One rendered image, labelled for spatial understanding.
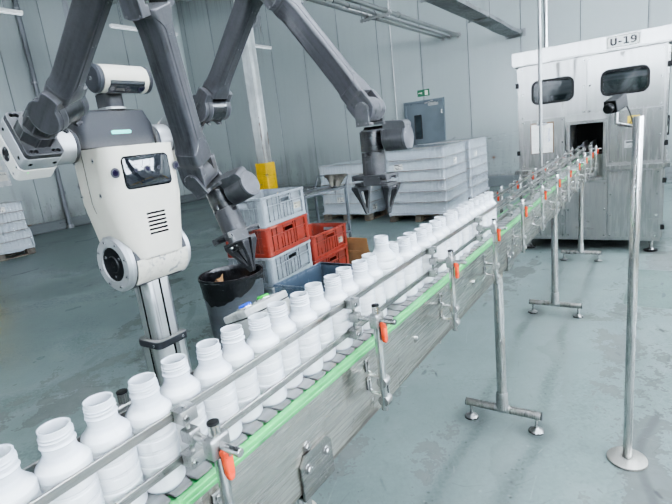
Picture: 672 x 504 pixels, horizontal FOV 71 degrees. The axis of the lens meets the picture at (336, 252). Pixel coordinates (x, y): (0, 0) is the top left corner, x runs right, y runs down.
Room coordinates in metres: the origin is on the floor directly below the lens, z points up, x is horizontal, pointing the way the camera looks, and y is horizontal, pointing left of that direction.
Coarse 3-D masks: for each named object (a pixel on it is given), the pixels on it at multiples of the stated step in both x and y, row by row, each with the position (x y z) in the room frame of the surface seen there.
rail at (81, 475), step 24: (552, 168) 3.03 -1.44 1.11; (504, 192) 2.32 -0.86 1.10; (504, 216) 2.04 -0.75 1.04; (408, 264) 1.22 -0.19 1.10; (408, 288) 1.21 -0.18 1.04; (336, 312) 0.93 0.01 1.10; (264, 360) 0.74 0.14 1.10; (312, 360) 0.85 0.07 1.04; (216, 384) 0.66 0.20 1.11; (144, 432) 0.55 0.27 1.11; (72, 480) 0.47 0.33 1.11
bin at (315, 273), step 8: (320, 264) 1.96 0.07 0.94; (328, 264) 1.94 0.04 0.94; (336, 264) 1.91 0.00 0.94; (344, 264) 1.89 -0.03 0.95; (304, 272) 1.86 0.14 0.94; (312, 272) 1.91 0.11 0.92; (320, 272) 1.95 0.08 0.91; (328, 272) 1.94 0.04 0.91; (352, 272) 1.87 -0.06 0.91; (288, 280) 1.78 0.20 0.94; (296, 280) 1.82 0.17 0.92; (304, 280) 1.86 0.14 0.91; (312, 280) 1.90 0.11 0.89; (320, 280) 1.95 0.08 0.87; (280, 288) 1.69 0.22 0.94; (288, 288) 1.67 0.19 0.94; (296, 288) 1.65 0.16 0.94; (304, 288) 1.62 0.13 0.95; (288, 296) 1.67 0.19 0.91
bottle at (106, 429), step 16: (96, 400) 0.57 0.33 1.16; (112, 400) 0.55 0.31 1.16; (96, 416) 0.53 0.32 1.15; (112, 416) 0.55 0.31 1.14; (96, 432) 0.53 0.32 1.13; (112, 432) 0.54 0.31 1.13; (128, 432) 0.55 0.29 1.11; (96, 448) 0.52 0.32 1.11; (112, 448) 0.53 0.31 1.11; (112, 464) 0.53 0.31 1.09; (128, 464) 0.54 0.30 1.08; (112, 480) 0.52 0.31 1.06; (128, 480) 0.53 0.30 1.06; (112, 496) 0.52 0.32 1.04; (144, 496) 0.55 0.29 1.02
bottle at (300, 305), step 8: (296, 296) 0.90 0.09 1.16; (304, 296) 0.88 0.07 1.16; (296, 304) 0.87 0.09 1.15; (304, 304) 0.87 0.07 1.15; (296, 312) 0.87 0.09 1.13; (304, 312) 0.87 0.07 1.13; (312, 312) 0.88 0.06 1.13; (296, 320) 0.86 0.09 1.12; (304, 320) 0.86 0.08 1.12; (312, 320) 0.87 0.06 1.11; (296, 328) 0.86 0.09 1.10; (304, 336) 0.86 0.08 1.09; (312, 336) 0.87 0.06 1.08; (304, 344) 0.86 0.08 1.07; (312, 344) 0.86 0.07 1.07; (320, 344) 0.89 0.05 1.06; (304, 352) 0.86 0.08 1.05; (312, 352) 0.86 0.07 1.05; (304, 360) 0.86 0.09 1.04; (320, 360) 0.87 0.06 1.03; (312, 368) 0.86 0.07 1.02; (320, 368) 0.87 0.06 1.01; (304, 376) 0.86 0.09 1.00
